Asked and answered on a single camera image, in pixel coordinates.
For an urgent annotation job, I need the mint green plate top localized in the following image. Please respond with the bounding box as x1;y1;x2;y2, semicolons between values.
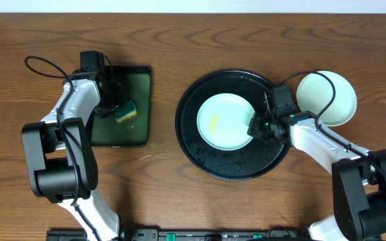
296;71;357;127

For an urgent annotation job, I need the mint green plate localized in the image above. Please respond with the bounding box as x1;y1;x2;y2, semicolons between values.
296;71;357;127
196;93;255;151

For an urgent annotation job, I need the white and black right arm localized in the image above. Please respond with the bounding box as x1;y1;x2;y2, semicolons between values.
247;110;386;240

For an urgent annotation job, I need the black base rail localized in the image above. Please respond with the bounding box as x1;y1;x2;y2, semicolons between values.
45;228;311;241

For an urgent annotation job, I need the black rectangular tray green liquid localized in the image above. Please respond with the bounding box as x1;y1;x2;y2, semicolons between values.
86;66;152;147

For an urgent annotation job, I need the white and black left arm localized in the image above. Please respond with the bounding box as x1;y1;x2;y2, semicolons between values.
21;70;129;240

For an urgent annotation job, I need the black round tray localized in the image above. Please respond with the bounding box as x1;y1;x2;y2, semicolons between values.
175;70;290;180

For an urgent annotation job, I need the green and yellow sponge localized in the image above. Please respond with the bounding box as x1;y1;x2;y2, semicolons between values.
115;100;137;123

